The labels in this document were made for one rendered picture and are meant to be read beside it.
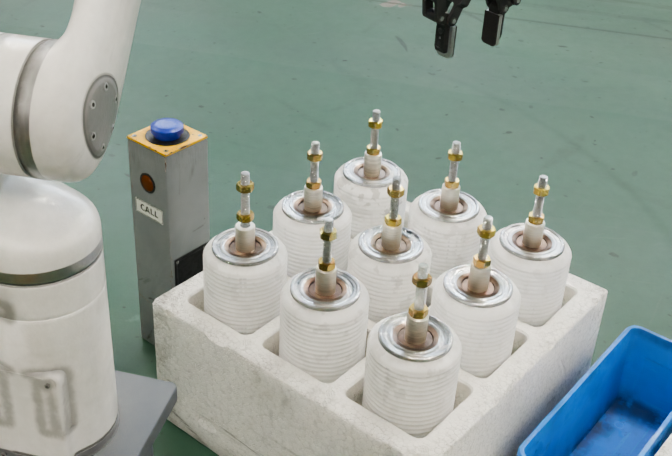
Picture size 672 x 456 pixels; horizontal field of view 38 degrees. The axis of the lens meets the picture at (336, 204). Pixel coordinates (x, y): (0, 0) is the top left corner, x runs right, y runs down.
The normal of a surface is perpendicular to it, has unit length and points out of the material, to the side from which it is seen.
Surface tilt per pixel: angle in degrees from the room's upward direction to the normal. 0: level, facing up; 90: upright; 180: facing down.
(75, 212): 18
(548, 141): 0
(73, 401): 90
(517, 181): 0
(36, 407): 90
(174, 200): 90
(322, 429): 90
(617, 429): 0
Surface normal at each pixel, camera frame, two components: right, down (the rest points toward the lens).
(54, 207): 0.41, -0.75
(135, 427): 0.05, -0.85
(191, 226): 0.77, 0.36
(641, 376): -0.62, 0.35
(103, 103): 0.97, 0.07
